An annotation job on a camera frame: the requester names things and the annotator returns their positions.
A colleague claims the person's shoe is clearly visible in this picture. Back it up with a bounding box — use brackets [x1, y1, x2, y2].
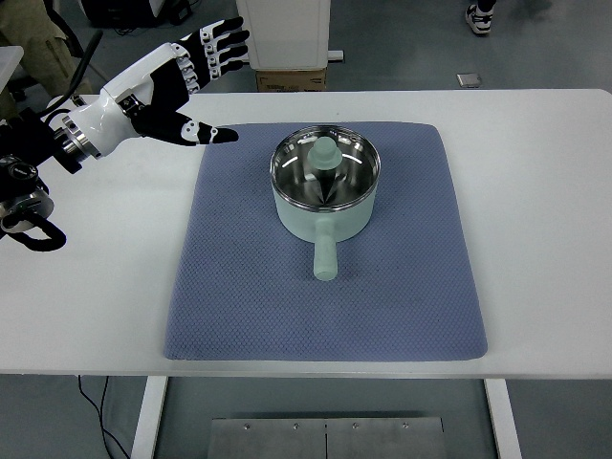
[464, 3, 493, 36]

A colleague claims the white table leg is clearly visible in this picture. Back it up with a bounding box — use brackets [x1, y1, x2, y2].
[483, 379, 523, 459]
[129, 376, 169, 459]

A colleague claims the thin black floor cable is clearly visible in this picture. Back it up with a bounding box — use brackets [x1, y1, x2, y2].
[77, 375, 130, 459]

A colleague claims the white side table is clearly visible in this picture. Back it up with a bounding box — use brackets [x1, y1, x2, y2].
[0, 45, 25, 99]

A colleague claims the glass lid with green knob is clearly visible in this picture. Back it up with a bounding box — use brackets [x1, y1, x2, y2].
[270, 123, 383, 211]

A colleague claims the white pedestal cabinet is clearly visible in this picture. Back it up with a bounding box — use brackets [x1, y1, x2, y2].
[234, 0, 345, 72]

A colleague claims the person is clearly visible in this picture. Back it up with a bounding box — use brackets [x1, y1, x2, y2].
[0, 0, 95, 95]

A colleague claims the black equipment case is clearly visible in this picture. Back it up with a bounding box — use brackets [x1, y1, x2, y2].
[80, 0, 197, 29]

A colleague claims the green pot with handle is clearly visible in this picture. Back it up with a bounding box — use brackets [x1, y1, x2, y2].
[270, 123, 383, 282]

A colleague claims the blue textured mat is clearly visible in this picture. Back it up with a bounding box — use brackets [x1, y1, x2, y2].
[163, 121, 489, 363]

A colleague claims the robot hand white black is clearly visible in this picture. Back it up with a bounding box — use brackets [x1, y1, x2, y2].
[70, 16, 252, 159]

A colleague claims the cardboard box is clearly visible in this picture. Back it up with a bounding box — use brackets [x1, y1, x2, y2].
[254, 67, 329, 93]

